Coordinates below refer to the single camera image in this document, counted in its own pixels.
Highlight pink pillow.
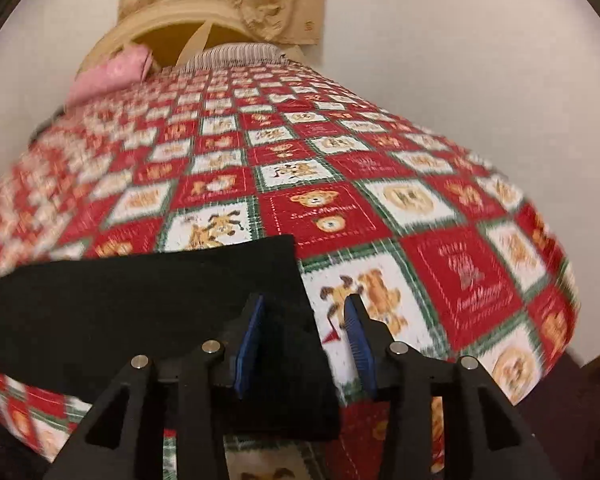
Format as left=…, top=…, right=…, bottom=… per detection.
left=64, top=43, right=154, bottom=109

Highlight striped pillow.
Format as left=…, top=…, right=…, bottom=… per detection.
left=175, top=43, right=289, bottom=70

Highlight black pants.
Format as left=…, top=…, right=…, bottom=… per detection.
left=0, top=233, right=343, bottom=442

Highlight black cord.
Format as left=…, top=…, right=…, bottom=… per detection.
left=29, top=106, right=67, bottom=142

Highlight cream wooden headboard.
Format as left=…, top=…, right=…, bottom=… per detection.
left=76, top=0, right=307, bottom=75

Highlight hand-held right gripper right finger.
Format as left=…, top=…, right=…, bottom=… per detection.
left=342, top=294, right=556, bottom=480

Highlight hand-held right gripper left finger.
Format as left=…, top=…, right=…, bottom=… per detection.
left=42, top=293, right=267, bottom=480

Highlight red printed bear blanket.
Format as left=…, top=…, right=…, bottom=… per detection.
left=0, top=57, right=582, bottom=480

